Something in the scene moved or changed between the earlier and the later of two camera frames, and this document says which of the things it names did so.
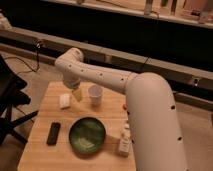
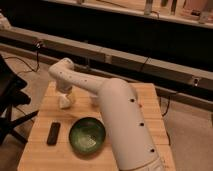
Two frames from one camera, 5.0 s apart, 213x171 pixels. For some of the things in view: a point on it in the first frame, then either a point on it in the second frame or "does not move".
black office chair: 11,95 does not move
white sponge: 64,100 does not move
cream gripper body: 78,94 → 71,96
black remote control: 53,134 does not move
